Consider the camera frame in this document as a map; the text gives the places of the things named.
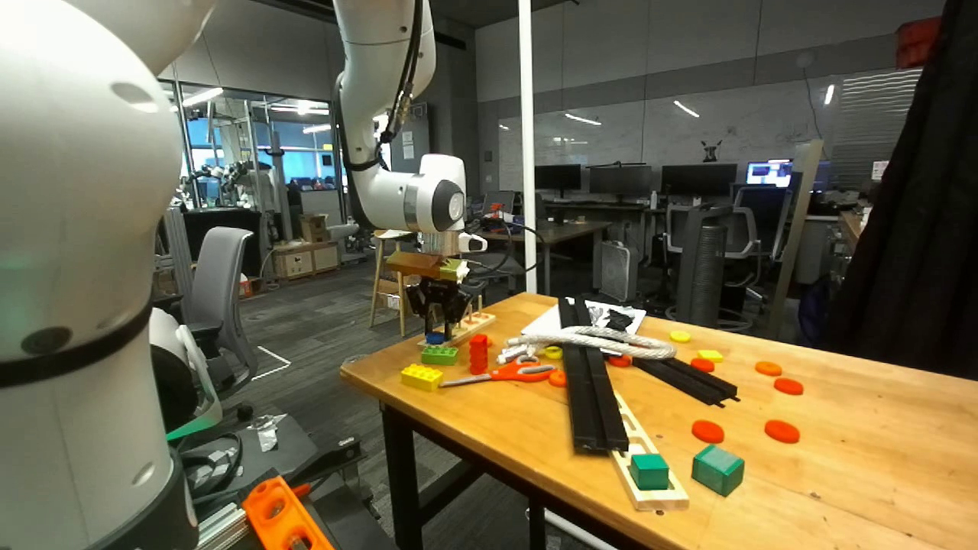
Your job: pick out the orange plastic tool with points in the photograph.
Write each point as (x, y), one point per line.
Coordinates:
(280, 518)

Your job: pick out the near white robot arm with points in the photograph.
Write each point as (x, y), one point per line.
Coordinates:
(91, 159)

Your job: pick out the teal cube in tray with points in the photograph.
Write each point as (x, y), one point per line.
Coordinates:
(648, 471)

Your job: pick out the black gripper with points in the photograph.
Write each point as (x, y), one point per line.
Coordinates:
(437, 293)

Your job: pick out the wooden stool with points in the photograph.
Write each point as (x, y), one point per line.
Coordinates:
(388, 293)

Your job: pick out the grey office chair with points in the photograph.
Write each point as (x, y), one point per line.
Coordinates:
(213, 310)

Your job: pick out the yellow toy brick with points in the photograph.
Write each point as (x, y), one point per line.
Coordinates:
(423, 377)

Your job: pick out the long black rail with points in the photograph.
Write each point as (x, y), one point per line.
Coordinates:
(597, 427)

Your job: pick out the yellow disc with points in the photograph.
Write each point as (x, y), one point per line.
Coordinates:
(680, 334)
(711, 355)

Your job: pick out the green toy brick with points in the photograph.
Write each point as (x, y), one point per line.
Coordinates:
(437, 355)

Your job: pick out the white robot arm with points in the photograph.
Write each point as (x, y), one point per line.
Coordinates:
(388, 60)

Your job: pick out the loose teal cube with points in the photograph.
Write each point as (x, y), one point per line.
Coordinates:
(716, 469)

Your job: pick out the white vertical pole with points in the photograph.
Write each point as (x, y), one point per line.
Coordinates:
(526, 140)

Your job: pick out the orange disc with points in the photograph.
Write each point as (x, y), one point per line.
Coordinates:
(767, 367)
(706, 432)
(779, 432)
(703, 364)
(789, 385)

